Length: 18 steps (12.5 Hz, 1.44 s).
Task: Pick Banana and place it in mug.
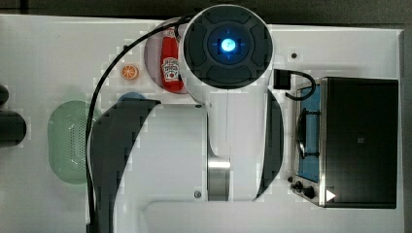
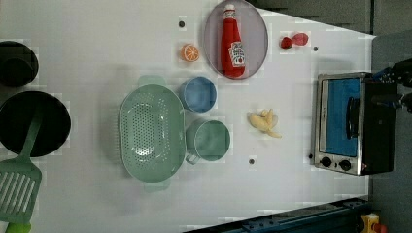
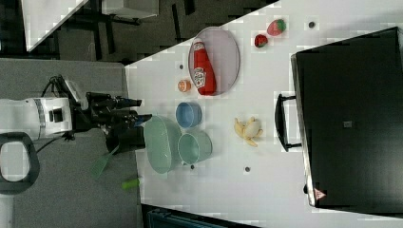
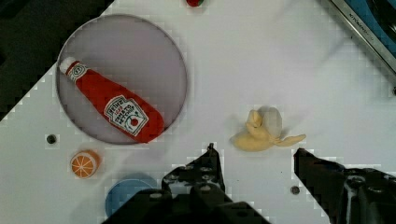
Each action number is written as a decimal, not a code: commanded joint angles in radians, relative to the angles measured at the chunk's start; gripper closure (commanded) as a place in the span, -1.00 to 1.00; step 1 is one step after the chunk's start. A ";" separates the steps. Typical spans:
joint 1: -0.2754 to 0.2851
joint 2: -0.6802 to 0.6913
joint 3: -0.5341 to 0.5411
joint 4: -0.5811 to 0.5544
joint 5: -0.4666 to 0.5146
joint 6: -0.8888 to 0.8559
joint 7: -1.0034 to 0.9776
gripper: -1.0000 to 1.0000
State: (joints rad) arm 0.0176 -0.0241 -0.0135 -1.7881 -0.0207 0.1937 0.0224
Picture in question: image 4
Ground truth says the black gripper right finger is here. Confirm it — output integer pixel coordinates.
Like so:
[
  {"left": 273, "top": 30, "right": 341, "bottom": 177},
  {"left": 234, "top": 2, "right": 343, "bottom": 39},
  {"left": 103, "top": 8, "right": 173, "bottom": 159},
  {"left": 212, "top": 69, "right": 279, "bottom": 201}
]
[{"left": 293, "top": 148, "right": 396, "bottom": 224}]

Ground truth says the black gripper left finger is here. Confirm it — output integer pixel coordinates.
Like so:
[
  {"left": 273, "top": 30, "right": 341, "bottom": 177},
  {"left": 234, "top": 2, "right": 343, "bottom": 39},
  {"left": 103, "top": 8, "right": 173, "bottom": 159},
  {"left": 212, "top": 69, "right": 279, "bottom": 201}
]
[{"left": 162, "top": 143, "right": 225, "bottom": 197}]

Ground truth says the yellow plush peeled banana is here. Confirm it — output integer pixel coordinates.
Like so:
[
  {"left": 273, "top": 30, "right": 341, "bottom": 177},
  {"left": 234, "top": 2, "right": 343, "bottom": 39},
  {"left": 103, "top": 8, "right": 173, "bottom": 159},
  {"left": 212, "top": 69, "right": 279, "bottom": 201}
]
[{"left": 231, "top": 107, "right": 306, "bottom": 152}]

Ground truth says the blue bowl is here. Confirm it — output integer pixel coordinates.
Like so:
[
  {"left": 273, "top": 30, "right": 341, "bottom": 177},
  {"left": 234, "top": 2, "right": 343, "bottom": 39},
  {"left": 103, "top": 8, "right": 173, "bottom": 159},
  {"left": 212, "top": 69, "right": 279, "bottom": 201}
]
[{"left": 105, "top": 175, "right": 157, "bottom": 217}]

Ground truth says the red plush ketchup bottle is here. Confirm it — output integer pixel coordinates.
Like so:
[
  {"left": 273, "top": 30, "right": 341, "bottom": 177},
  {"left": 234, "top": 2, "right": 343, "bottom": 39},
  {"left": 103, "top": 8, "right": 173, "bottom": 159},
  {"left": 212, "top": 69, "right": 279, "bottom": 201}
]
[{"left": 59, "top": 57, "right": 164, "bottom": 143}]

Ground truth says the orange slice toy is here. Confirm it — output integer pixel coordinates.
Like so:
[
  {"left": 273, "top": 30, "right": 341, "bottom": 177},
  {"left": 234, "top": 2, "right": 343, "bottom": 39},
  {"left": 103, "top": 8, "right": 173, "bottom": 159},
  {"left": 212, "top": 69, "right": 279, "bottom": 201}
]
[{"left": 70, "top": 150, "right": 101, "bottom": 179}]

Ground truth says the grey round plate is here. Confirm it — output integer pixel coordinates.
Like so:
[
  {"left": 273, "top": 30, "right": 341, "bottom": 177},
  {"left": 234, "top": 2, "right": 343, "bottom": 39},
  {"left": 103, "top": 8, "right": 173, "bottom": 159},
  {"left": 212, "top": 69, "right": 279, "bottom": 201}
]
[{"left": 56, "top": 14, "right": 188, "bottom": 145}]

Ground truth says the red strawberry toy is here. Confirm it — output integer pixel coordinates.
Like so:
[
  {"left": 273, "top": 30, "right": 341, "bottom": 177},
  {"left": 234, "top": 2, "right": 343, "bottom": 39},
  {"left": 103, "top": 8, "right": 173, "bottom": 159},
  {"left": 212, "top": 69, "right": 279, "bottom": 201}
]
[{"left": 186, "top": 0, "right": 205, "bottom": 7}]

